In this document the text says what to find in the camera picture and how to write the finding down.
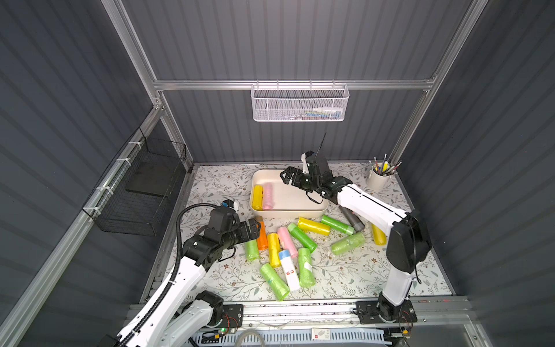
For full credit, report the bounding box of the pink roll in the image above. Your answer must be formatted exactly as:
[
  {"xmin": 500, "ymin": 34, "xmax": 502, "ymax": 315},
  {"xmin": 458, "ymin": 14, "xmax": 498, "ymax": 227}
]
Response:
[
  {"xmin": 262, "ymin": 182, "xmax": 274, "ymax": 211},
  {"xmin": 277, "ymin": 226, "xmax": 299, "ymax": 259}
]

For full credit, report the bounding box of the light green roll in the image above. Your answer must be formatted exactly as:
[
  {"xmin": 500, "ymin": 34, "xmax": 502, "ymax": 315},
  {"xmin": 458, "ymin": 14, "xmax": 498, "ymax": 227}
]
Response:
[
  {"xmin": 298, "ymin": 247, "xmax": 316, "ymax": 289},
  {"xmin": 245, "ymin": 240, "xmax": 260, "ymax": 262},
  {"xmin": 331, "ymin": 233, "xmax": 366, "ymax": 255}
]

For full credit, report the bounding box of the yellow roll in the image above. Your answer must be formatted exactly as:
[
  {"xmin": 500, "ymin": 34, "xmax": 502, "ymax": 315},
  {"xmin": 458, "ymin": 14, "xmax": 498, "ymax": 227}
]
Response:
[
  {"xmin": 267, "ymin": 233, "xmax": 280, "ymax": 268},
  {"xmin": 371, "ymin": 224, "xmax": 387, "ymax": 246},
  {"xmin": 251, "ymin": 184, "xmax": 263, "ymax": 211},
  {"xmin": 297, "ymin": 218, "xmax": 331, "ymax": 236}
]

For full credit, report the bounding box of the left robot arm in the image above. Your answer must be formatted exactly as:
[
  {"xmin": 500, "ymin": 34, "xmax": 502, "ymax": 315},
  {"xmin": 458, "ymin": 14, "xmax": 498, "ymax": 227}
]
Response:
[{"xmin": 99, "ymin": 200, "xmax": 261, "ymax": 346}]

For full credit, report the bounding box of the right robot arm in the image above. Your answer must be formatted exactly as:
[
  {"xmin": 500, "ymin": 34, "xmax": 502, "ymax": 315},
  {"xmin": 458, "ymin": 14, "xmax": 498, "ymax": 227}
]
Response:
[{"xmin": 280, "ymin": 151, "xmax": 432, "ymax": 322}]

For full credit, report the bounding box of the orange trash bag roll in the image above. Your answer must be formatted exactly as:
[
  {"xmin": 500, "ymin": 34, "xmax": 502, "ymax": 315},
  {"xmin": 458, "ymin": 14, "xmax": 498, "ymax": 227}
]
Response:
[{"xmin": 257, "ymin": 218, "xmax": 269, "ymax": 252}]

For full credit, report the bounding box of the white plastic storage box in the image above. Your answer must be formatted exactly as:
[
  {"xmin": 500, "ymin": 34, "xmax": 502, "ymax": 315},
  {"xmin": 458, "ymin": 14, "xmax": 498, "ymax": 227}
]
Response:
[{"xmin": 249, "ymin": 169, "xmax": 329, "ymax": 219}]

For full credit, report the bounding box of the dark green roll centre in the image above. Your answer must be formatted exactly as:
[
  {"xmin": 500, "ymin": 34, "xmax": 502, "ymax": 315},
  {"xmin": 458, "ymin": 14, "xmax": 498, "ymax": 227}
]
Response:
[{"xmin": 287, "ymin": 224, "xmax": 317, "ymax": 253}]

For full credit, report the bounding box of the dark green roll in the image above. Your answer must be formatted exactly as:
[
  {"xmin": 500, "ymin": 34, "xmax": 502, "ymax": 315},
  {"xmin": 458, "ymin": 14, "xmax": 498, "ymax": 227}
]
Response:
[
  {"xmin": 321, "ymin": 215, "xmax": 355, "ymax": 236},
  {"xmin": 287, "ymin": 224, "xmax": 317, "ymax": 253}
]

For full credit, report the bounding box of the dark green roll upper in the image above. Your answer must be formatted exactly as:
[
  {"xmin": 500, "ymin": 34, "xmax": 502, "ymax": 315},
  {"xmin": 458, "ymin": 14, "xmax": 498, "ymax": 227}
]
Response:
[{"xmin": 321, "ymin": 215, "xmax": 355, "ymax": 236}]

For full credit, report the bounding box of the white blue labelled roll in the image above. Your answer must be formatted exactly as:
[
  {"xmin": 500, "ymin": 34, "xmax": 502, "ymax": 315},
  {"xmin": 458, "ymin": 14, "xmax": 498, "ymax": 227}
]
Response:
[{"xmin": 278, "ymin": 250, "xmax": 301, "ymax": 291}]

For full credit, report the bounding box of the grey trash bag roll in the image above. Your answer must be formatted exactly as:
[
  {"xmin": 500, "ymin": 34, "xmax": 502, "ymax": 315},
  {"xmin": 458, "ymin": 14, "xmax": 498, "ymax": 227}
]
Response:
[{"xmin": 339, "ymin": 206, "xmax": 366, "ymax": 232}]

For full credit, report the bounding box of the white pen cup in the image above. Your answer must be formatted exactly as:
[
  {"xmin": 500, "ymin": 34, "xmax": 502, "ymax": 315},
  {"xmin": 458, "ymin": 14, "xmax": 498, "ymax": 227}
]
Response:
[{"xmin": 367, "ymin": 169, "xmax": 390, "ymax": 192}]

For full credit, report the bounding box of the floral table mat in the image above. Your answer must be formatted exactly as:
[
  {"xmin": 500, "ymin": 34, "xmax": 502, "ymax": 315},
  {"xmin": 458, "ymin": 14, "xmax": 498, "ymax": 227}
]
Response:
[{"xmin": 161, "ymin": 162, "xmax": 454, "ymax": 304}]

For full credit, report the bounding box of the white wire wall basket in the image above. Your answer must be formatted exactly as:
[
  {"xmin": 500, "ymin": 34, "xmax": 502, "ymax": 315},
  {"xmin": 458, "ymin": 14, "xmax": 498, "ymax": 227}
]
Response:
[{"xmin": 250, "ymin": 82, "xmax": 350, "ymax": 122}]

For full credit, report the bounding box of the black wire side basket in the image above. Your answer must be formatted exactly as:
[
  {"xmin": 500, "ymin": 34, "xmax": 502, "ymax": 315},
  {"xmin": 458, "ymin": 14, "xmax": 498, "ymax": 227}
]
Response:
[{"xmin": 83, "ymin": 134, "xmax": 188, "ymax": 237}]

